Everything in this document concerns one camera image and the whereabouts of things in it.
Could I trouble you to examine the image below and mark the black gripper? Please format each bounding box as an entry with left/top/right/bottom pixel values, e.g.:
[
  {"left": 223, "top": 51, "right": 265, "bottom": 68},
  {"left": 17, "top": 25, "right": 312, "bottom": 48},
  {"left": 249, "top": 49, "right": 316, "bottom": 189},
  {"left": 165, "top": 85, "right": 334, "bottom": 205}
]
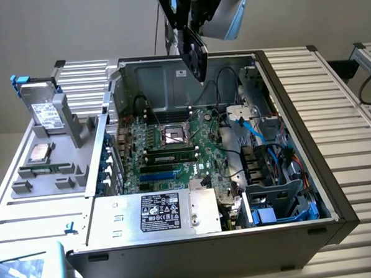
[{"left": 153, "top": 0, "right": 231, "bottom": 33}]

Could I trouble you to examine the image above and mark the green motherboard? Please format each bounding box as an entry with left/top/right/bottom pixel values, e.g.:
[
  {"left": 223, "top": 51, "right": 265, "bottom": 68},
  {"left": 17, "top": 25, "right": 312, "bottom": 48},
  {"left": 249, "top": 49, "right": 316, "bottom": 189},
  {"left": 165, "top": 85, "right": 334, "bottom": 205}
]
[{"left": 117, "top": 106, "right": 240, "bottom": 212}]

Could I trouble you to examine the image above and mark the empty black RAM slot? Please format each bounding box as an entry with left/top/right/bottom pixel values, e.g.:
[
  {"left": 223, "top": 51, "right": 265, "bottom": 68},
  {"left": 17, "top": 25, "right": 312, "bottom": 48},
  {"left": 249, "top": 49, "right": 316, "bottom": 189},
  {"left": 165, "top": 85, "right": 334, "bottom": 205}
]
[{"left": 143, "top": 144, "right": 200, "bottom": 156}]

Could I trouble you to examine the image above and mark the RAM stick in motherboard slot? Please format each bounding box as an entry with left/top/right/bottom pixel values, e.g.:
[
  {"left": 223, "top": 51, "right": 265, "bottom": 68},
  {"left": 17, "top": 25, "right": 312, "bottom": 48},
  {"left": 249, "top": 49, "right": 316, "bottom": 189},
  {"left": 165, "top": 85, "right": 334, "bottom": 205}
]
[{"left": 145, "top": 152, "right": 200, "bottom": 166}]

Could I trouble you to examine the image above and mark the black fan shroud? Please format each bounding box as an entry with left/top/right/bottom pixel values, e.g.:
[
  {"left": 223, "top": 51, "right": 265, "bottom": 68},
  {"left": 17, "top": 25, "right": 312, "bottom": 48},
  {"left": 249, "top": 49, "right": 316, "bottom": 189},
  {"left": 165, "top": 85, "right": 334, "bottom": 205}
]
[{"left": 239, "top": 142, "right": 289, "bottom": 187}]

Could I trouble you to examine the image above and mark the black expansion slot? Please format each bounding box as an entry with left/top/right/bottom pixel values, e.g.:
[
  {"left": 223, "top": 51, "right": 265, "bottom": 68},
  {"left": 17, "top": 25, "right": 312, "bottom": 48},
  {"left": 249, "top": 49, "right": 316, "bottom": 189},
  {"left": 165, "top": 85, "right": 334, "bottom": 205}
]
[{"left": 139, "top": 164, "right": 175, "bottom": 175}]

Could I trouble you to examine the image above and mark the blue expansion slot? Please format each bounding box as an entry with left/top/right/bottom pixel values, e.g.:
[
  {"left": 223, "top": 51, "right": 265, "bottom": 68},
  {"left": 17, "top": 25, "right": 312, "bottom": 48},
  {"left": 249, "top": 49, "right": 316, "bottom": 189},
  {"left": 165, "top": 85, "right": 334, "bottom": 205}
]
[{"left": 139, "top": 171, "right": 175, "bottom": 183}]

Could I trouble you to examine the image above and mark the small silver chipset heatsink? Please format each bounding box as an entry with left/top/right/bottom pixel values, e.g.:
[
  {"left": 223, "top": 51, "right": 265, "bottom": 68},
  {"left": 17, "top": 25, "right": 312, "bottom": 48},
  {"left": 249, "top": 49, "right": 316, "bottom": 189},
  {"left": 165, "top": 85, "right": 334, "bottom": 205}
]
[{"left": 188, "top": 178, "right": 205, "bottom": 193}]

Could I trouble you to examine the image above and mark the hard disk with blue carrier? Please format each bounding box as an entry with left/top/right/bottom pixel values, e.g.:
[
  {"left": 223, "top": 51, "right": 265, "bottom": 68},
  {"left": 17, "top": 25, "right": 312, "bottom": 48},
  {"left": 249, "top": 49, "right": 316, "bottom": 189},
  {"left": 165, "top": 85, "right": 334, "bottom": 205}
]
[{"left": 9, "top": 73, "right": 64, "bottom": 131}]

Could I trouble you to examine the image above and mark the grey plastic parts rack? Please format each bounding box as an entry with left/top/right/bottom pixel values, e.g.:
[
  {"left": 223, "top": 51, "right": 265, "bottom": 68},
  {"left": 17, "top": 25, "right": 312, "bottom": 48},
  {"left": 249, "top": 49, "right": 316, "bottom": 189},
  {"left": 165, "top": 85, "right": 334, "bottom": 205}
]
[{"left": 5, "top": 90, "right": 106, "bottom": 199}]

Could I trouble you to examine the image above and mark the grey disk bay cage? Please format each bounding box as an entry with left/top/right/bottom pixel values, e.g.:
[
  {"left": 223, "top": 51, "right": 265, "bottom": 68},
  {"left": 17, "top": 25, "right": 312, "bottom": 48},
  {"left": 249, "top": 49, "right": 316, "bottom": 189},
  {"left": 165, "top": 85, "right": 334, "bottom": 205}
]
[{"left": 242, "top": 177, "right": 306, "bottom": 228}]

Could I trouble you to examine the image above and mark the blue disk carrier tray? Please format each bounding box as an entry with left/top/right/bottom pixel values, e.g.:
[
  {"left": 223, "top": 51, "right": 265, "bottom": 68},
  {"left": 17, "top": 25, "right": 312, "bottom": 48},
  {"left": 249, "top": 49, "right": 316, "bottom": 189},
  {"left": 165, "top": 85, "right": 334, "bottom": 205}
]
[{"left": 250, "top": 198, "right": 321, "bottom": 227}]

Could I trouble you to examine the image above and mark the silver CPU chip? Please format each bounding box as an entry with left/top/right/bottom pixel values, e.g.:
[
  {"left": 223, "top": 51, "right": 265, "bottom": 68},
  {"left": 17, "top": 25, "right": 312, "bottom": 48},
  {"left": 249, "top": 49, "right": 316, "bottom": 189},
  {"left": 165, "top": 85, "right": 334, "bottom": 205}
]
[{"left": 29, "top": 142, "right": 56, "bottom": 164}]

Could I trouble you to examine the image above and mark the silver power supply with label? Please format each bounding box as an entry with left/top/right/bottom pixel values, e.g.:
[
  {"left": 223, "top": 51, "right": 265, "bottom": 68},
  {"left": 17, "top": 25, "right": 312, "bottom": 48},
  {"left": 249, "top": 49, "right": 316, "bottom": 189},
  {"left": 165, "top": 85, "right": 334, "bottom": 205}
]
[{"left": 83, "top": 188, "right": 223, "bottom": 245}]

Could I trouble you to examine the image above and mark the open black PC case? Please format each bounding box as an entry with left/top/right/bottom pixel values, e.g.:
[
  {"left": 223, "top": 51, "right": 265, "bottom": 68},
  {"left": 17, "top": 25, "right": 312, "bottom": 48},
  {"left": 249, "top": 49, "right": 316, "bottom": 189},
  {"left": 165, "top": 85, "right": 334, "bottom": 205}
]
[{"left": 57, "top": 45, "right": 364, "bottom": 278}]

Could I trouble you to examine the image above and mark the small blue plastic clip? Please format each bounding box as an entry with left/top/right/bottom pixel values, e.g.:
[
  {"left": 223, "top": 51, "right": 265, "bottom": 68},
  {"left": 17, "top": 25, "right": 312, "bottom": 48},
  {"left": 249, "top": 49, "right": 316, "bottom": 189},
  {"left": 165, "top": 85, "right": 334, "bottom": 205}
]
[{"left": 63, "top": 221, "right": 78, "bottom": 236}]

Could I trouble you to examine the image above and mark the thin black hanging cable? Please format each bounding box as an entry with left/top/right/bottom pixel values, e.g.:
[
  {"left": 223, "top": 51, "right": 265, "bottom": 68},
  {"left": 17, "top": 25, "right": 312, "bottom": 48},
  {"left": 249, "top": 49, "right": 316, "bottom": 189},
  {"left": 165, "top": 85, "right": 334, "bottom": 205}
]
[{"left": 151, "top": 2, "right": 163, "bottom": 55}]

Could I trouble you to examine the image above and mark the black looped wire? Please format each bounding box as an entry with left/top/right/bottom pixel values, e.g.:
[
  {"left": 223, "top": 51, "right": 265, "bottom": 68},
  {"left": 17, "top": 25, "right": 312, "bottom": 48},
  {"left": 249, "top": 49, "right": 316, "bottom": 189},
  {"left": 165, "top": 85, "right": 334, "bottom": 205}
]
[{"left": 213, "top": 65, "right": 240, "bottom": 111}]

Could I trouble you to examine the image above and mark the silver drive bay bracket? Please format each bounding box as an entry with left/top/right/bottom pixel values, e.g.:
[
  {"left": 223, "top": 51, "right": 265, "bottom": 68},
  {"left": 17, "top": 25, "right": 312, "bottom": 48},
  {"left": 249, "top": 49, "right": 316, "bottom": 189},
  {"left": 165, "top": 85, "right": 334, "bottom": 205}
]
[{"left": 224, "top": 103, "right": 260, "bottom": 126}]

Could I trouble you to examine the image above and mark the CPU socket with metal frame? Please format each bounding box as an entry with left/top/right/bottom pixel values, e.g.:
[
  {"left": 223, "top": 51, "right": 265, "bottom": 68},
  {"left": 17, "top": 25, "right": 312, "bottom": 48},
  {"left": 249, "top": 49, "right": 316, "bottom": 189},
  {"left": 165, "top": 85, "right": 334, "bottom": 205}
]
[{"left": 158, "top": 118, "right": 200, "bottom": 148}]

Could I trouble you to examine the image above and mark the blue SATA wire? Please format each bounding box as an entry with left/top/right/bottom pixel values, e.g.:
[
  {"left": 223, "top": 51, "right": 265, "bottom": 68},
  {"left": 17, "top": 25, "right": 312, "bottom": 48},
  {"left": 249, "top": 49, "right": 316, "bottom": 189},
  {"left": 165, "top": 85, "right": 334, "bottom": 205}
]
[{"left": 233, "top": 114, "right": 282, "bottom": 176}]

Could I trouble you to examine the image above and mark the aluminium frame table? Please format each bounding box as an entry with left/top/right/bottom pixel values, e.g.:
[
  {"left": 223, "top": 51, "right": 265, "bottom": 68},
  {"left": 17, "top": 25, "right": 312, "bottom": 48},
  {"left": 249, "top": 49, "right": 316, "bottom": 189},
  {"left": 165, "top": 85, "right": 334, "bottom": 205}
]
[{"left": 347, "top": 42, "right": 371, "bottom": 86}]

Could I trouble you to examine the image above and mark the thick black cable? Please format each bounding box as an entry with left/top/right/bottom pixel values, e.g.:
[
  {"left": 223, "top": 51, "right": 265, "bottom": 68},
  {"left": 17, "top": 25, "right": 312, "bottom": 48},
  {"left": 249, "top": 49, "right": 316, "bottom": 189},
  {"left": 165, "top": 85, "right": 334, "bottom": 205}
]
[{"left": 357, "top": 69, "right": 371, "bottom": 107}]

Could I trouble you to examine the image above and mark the red yellow power wire bundle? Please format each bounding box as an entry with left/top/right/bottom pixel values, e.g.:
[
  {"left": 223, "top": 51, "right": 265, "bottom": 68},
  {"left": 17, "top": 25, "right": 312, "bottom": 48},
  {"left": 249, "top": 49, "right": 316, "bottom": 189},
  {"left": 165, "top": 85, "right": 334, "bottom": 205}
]
[{"left": 284, "top": 147, "right": 311, "bottom": 198}]

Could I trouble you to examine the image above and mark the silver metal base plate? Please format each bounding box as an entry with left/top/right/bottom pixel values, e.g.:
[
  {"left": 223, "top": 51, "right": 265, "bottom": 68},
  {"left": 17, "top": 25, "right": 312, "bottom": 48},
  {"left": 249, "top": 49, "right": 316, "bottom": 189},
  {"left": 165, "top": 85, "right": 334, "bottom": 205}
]
[{"left": 0, "top": 114, "right": 100, "bottom": 246}]

